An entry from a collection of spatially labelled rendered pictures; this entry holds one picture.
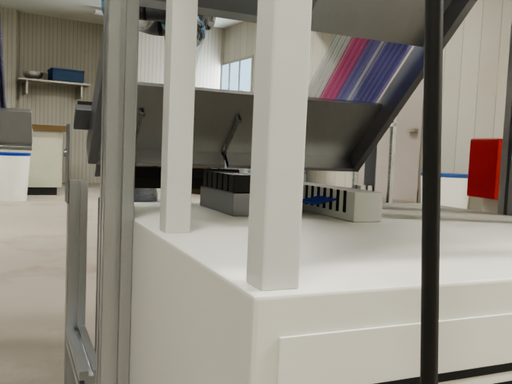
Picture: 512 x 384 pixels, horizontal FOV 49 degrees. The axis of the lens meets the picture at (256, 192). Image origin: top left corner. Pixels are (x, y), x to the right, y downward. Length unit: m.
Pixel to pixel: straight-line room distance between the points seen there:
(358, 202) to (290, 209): 0.45
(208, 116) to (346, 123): 0.36
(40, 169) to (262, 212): 7.83
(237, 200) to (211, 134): 0.50
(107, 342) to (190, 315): 0.29
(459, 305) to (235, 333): 0.19
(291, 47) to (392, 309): 0.21
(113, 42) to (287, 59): 0.41
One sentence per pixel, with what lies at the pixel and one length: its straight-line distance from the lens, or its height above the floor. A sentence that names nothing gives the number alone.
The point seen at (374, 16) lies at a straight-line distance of 1.22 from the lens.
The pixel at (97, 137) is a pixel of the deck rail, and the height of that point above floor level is 0.73.
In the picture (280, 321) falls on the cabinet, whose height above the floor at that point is 0.60.
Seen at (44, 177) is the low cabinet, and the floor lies 0.25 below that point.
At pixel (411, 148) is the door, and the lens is 6.52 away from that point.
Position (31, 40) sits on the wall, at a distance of 10.98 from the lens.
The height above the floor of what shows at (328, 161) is 0.70.
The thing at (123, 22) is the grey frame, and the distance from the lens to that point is 0.79.
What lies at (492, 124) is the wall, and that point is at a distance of 5.91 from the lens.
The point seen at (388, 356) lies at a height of 0.57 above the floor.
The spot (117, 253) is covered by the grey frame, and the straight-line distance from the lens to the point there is 0.78.
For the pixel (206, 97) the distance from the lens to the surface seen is 1.22.
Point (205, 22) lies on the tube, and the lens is 1.19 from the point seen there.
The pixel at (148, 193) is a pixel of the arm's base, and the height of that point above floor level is 0.58.
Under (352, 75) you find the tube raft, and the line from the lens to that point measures 1.32.
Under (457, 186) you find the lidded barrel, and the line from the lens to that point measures 5.62.
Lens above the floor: 0.72
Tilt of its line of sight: 4 degrees down
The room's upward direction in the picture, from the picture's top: 2 degrees clockwise
